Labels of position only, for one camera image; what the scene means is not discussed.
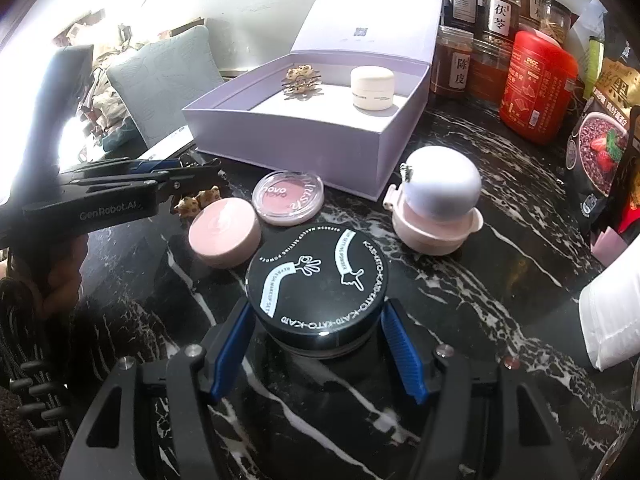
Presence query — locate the pink round compact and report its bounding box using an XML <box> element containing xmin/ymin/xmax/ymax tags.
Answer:
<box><xmin>188</xmin><ymin>197</ymin><xmax>262</xmax><ymax>269</ymax></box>

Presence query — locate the clear pink blush compact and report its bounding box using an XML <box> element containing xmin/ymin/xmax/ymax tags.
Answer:
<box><xmin>252</xmin><ymin>171</ymin><xmax>324</xmax><ymax>226</ymax></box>

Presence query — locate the black round powder jar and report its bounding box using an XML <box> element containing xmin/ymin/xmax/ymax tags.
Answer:
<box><xmin>245</xmin><ymin>223</ymin><xmax>388</xmax><ymax>359</ymax></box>

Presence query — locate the white lavender dome case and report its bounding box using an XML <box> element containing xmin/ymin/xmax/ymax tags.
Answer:
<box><xmin>383</xmin><ymin>145</ymin><xmax>482</xmax><ymax>224</ymax></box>

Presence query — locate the brown bear hair claw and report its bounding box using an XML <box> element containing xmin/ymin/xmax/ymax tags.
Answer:
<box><xmin>172</xmin><ymin>185</ymin><xmax>221</xmax><ymax>221</ymax></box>

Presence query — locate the pink white puff case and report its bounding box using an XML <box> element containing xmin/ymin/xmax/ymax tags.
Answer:
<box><xmin>392</xmin><ymin>207</ymin><xmax>484</xmax><ymax>256</ymax></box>

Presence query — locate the left hand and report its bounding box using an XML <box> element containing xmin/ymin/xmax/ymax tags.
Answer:
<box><xmin>9</xmin><ymin>234</ymin><xmax>88</xmax><ymax>320</ymax></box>

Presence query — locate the light green leaf cushion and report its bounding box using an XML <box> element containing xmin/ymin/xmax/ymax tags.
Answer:
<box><xmin>106</xmin><ymin>25</ymin><xmax>224</xmax><ymax>148</ymax></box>

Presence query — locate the white tissue pack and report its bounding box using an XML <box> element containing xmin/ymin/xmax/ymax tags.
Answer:
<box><xmin>579</xmin><ymin>247</ymin><xmax>639</xmax><ymax>372</ymax></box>

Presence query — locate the lavender gift box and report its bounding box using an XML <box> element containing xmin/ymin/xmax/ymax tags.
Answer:
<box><xmin>183</xmin><ymin>0</ymin><xmax>442</xmax><ymax>200</ymax></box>

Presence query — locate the cream white jar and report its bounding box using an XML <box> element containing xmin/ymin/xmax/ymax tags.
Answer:
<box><xmin>349</xmin><ymin>65</ymin><xmax>395</xmax><ymax>112</ymax></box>

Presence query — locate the black grain snack bag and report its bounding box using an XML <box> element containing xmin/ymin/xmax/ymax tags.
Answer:
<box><xmin>565</xmin><ymin>58</ymin><xmax>639</xmax><ymax>238</ymax></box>

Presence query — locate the red tin canister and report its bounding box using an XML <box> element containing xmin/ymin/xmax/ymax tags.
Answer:
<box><xmin>499</xmin><ymin>30</ymin><xmax>578</xmax><ymax>145</ymax></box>

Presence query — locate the jar with chenpi label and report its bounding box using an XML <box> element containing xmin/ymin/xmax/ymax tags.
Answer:
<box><xmin>431</xmin><ymin>25</ymin><xmax>474</xmax><ymax>98</ymax></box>

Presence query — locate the amber plastic jar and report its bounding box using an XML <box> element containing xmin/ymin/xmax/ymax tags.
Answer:
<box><xmin>466</xmin><ymin>39</ymin><xmax>511</xmax><ymax>110</ymax></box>

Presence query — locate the dark jar white label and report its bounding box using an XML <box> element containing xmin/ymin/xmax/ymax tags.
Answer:
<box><xmin>440</xmin><ymin>0</ymin><xmax>478</xmax><ymax>32</ymax></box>

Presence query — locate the jar with dried roots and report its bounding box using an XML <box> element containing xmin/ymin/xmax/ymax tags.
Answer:
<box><xmin>539</xmin><ymin>0</ymin><xmax>572</xmax><ymax>46</ymax></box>

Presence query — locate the jar with fuling label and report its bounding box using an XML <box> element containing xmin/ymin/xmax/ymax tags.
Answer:
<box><xmin>482</xmin><ymin>0</ymin><xmax>521</xmax><ymax>44</ymax></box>

